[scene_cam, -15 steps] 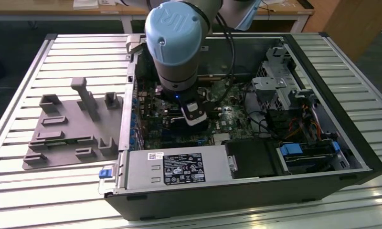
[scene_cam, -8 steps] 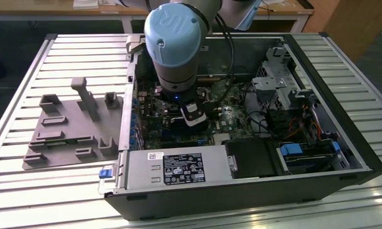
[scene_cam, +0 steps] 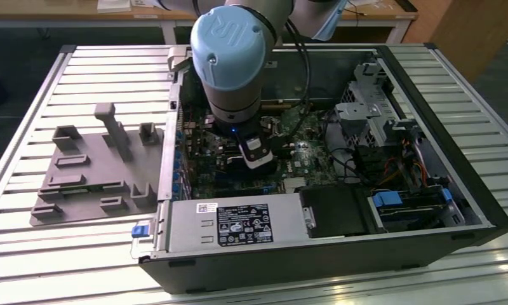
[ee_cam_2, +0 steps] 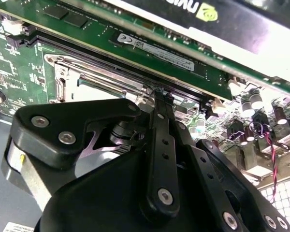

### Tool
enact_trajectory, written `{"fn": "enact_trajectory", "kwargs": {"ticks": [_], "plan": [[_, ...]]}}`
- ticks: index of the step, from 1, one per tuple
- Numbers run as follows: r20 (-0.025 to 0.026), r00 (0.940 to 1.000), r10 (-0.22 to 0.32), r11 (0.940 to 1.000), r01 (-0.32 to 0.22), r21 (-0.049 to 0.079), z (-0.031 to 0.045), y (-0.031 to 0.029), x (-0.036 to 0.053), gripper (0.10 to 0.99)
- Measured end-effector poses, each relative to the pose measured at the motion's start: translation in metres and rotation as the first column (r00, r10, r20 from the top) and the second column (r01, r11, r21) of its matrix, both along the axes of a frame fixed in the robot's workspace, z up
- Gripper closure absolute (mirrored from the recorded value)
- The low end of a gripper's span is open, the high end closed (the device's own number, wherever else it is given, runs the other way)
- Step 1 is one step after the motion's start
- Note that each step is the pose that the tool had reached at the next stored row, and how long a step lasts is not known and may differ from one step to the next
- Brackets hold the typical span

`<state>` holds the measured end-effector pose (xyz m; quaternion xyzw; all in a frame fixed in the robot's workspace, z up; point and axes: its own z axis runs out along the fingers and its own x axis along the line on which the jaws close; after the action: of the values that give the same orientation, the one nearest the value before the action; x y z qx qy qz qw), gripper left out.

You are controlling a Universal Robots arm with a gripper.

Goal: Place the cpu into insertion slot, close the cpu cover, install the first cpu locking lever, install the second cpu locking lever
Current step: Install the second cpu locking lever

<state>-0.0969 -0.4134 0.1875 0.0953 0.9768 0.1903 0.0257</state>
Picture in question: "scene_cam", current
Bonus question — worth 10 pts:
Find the CPU socket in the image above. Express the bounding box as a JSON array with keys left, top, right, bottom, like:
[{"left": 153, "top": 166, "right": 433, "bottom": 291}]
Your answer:
[{"left": 258, "top": 114, "right": 286, "bottom": 136}]

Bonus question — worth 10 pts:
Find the black graphics card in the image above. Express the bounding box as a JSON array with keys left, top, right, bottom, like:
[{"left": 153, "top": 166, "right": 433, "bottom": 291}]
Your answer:
[{"left": 224, "top": 154, "right": 280, "bottom": 179}]

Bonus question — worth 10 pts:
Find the green motherboard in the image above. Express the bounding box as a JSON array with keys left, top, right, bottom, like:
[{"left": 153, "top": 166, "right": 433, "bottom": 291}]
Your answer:
[{"left": 180, "top": 103, "right": 344, "bottom": 200}]

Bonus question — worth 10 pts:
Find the silver chipset heatsink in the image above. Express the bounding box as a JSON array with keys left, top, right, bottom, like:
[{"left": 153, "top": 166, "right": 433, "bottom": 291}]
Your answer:
[{"left": 284, "top": 177, "right": 308, "bottom": 192}]

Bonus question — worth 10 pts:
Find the grey power supply unit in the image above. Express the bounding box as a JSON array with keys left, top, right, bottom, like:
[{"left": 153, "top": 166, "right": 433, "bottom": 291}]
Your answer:
[{"left": 152, "top": 193, "right": 312, "bottom": 255}]

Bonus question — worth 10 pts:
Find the grey parts rack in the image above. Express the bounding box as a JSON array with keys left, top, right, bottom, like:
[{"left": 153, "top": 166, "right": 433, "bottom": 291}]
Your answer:
[{"left": 29, "top": 103, "right": 165, "bottom": 227}]

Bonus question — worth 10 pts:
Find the metal drive cage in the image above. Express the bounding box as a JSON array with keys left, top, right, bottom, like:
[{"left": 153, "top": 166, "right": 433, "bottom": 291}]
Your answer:
[{"left": 333, "top": 62, "right": 409, "bottom": 147}]

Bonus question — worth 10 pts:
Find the black plastic shroud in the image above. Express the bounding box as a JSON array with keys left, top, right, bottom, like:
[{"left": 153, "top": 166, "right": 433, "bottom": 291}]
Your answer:
[{"left": 296, "top": 186, "right": 384, "bottom": 239}]

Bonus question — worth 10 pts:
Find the hard disk in blue carrier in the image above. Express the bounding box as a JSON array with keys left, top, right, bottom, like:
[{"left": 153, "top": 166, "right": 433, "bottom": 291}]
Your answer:
[{"left": 366, "top": 188, "right": 467, "bottom": 233}]

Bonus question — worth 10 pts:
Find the black open PC case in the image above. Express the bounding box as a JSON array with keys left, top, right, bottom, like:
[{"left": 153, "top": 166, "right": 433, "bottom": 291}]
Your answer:
[{"left": 137, "top": 43, "right": 508, "bottom": 295}]

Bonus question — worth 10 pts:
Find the white cardboard box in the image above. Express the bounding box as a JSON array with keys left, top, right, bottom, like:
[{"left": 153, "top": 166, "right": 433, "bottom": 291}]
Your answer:
[{"left": 96, "top": 0, "right": 133, "bottom": 13}]

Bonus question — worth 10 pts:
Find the wooden desk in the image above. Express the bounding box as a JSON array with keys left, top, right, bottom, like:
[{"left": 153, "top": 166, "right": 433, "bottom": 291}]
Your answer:
[{"left": 0, "top": 0, "right": 418, "bottom": 45}]

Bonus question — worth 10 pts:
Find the wooden cabinet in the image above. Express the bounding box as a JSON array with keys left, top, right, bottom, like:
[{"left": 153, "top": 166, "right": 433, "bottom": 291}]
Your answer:
[{"left": 400, "top": 0, "right": 508, "bottom": 82}]

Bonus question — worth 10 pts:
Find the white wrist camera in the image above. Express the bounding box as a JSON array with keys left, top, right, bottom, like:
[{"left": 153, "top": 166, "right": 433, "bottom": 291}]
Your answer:
[{"left": 237, "top": 136, "right": 277, "bottom": 171}]

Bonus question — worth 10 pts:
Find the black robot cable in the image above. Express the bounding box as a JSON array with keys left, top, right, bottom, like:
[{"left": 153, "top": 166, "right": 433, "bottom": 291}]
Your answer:
[{"left": 281, "top": 18, "right": 313, "bottom": 147}]

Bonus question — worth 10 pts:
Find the black internal cable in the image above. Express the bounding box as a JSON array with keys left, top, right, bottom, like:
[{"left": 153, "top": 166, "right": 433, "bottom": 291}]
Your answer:
[{"left": 328, "top": 148, "right": 374, "bottom": 186}]

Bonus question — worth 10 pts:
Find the orange yellow wire bundle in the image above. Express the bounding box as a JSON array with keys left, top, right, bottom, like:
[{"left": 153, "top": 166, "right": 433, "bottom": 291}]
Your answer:
[{"left": 380, "top": 136, "right": 429, "bottom": 191}]

